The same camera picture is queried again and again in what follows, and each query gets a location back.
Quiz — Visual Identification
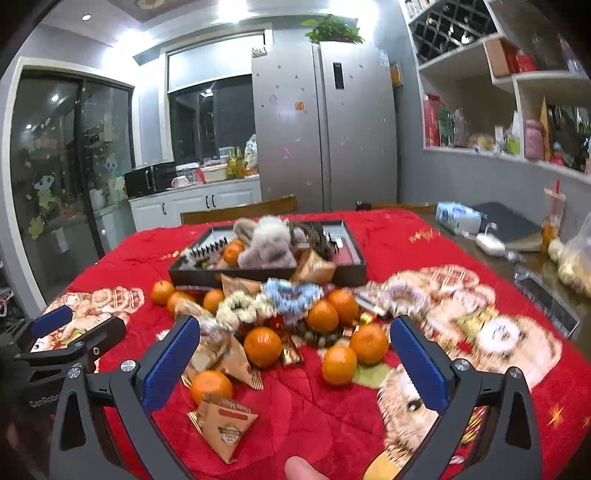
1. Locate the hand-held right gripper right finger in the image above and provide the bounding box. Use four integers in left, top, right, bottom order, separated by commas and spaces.
390, 315, 544, 480

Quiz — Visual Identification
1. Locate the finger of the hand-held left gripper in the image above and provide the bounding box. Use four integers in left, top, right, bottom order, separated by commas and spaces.
14, 316, 127, 371
9, 305, 75, 356

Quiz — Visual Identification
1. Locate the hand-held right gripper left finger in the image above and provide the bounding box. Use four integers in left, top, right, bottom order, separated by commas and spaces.
48, 315, 201, 480

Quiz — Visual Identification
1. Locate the dark shallow box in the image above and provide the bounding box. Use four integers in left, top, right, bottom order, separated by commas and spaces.
167, 220, 369, 288

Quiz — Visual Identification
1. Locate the group of mandarins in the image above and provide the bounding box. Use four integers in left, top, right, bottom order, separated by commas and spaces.
150, 279, 390, 407

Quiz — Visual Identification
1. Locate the black toothed hair claw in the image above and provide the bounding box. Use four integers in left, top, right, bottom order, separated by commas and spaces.
181, 237, 229, 271

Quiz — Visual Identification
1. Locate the mandarin orange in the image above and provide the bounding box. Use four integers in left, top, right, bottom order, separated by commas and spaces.
223, 240, 245, 267

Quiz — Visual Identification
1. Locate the brown triangular snack packet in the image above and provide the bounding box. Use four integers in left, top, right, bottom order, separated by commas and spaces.
187, 392, 259, 464
217, 337, 265, 391
291, 249, 337, 284
173, 298, 215, 324
221, 273, 264, 298

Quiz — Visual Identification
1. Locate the wooden desktop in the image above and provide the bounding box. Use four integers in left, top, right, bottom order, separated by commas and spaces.
425, 213, 591, 342

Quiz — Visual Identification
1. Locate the person's right hand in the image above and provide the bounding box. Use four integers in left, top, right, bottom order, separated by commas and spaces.
284, 456, 329, 480

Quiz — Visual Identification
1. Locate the purple ruffled scrunchie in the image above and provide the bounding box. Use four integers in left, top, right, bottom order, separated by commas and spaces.
365, 272, 431, 320

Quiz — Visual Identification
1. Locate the cream ruffled scrunchie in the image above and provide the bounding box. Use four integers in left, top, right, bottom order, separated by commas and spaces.
216, 291, 269, 332

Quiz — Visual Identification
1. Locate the brown knit scrunchie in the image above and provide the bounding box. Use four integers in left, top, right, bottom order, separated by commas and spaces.
293, 318, 354, 350

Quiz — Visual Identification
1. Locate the red printed blanket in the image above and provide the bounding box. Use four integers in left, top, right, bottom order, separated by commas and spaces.
44, 210, 591, 480

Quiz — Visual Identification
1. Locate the blue knit scrunchie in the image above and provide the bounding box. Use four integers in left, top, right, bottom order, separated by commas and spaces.
263, 277, 324, 319

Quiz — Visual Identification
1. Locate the sliding glass door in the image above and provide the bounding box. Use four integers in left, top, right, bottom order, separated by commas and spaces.
9, 76, 136, 296

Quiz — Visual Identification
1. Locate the dark glossy rectangular case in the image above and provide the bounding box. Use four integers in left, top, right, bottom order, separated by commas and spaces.
513, 265, 581, 340

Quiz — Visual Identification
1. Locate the blue tissue pack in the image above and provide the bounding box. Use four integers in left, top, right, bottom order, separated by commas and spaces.
435, 202, 485, 235

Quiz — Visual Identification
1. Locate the wooden chair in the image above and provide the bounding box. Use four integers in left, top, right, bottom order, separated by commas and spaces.
180, 194, 298, 226
355, 200, 437, 215

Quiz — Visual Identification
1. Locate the black microwave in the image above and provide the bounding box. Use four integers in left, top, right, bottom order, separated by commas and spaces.
124, 164, 178, 198

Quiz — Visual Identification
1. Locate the black laptop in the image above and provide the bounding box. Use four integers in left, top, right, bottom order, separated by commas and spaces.
471, 202, 543, 252

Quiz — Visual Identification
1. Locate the plastic bag of food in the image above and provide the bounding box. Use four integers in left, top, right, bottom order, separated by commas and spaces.
549, 222, 591, 296

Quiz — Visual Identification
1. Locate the drink cup with straw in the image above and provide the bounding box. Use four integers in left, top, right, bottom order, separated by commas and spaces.
541, 180, 568, 252

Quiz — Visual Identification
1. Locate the white plastic bag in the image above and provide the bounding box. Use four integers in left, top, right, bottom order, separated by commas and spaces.
245, 134, 259, 178

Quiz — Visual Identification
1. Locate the kitchen window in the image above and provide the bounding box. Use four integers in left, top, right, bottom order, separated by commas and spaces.
167, 76, 257, 169

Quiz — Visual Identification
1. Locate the green bottle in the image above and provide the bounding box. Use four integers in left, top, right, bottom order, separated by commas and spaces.
438, 106, 455, 147

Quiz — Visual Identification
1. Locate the clear glass bottle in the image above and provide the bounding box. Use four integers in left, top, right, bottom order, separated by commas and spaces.
454, 108, 469, 147

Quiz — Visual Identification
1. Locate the red box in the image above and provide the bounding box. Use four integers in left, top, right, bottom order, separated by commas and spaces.
423, 93, 441, 147

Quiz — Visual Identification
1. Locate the silver refrigerator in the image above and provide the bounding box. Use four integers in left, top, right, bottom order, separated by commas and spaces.
252, 41, 399, 214

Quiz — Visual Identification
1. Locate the pink thermos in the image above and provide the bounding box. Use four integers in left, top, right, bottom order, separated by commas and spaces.
524, 119, 546, 161

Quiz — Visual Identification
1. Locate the cardboard box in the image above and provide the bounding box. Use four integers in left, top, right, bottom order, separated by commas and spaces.
485, 38, 513, 78

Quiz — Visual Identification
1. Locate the red jar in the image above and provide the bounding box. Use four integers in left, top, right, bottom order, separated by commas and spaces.
513, 48, 537, 73

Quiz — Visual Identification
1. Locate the potted plant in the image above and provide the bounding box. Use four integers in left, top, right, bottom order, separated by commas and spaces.
302, 14, 365, 44

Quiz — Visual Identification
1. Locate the white wall shelf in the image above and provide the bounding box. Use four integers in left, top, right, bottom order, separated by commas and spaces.
399, 0, 591, 185

